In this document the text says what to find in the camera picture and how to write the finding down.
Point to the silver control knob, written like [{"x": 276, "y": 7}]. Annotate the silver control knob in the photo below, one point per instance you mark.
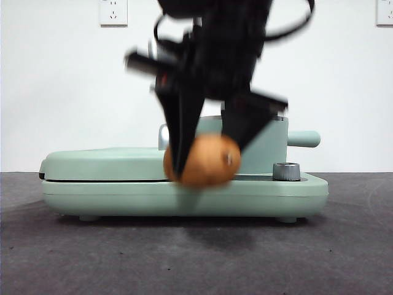
[{"x": 286, "y": 171}]

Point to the brown potato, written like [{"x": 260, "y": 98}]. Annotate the brown potato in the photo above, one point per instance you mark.
[{"x": 208, "y": 163}]

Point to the green breakfast machine base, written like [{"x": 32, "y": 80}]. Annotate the green breakfast machine base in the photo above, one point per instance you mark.
[{"x": 92, "y": 199}]

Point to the green hinged griddle cover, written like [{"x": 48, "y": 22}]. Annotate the green hinged griddle cover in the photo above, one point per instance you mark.
[{"x": 107, "y": 164}]

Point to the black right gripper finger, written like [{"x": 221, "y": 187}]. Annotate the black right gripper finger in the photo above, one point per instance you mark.
[
  {"x": 242, "y": 123},
  {"x": 181, "y": 129}
]

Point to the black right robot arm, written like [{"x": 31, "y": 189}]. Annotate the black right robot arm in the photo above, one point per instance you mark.
[{"x": 221, "y": 46}]

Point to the white wall socket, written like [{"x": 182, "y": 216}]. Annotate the white wall socket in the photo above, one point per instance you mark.
[
  {"x": 113, "y": 13},
  {"x": 385, "y": 12}
]

